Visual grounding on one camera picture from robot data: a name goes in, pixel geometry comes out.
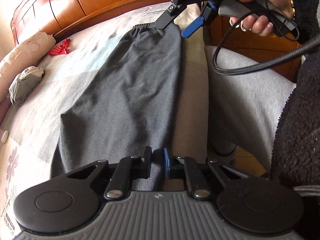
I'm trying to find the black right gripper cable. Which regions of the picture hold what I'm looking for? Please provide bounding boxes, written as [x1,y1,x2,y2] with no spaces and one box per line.
[212,0,320,76]

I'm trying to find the right forearm black sleeve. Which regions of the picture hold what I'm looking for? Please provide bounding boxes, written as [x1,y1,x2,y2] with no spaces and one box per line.
[270,0,319,187]

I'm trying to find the bundled grey white cloth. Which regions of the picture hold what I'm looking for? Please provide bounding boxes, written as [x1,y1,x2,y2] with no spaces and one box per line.
[9,66,45,106]

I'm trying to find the wooden orange headboard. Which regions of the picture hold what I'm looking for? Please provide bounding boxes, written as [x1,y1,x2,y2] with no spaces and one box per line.
[10,0,170,44]

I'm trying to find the red folding fan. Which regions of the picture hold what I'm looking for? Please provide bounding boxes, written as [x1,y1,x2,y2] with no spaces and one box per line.
[48,38,71,56]

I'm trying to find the brown bead bracelet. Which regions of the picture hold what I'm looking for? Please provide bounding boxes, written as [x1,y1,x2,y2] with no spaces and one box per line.
[283,0,297,21]

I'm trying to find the person grey slipper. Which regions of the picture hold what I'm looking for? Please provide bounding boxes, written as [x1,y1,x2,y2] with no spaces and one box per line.
[208,144,237,166]

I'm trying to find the dark grey trousers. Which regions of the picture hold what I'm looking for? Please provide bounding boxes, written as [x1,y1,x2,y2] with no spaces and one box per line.
[50,23,182,191]

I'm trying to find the striped pastel bed sheet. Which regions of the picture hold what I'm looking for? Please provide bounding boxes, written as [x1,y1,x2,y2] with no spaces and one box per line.
[1,3,208,239]

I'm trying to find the white earbuds case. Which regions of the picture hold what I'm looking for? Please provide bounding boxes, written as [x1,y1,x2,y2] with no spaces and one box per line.
[1,131,9,144]

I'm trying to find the folded floral pink quilt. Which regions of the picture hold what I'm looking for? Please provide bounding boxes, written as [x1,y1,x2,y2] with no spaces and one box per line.
[0,32,56,102]

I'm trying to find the person grey trouser legs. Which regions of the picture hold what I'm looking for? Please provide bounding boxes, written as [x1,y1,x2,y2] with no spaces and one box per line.
[204,46,296,171]

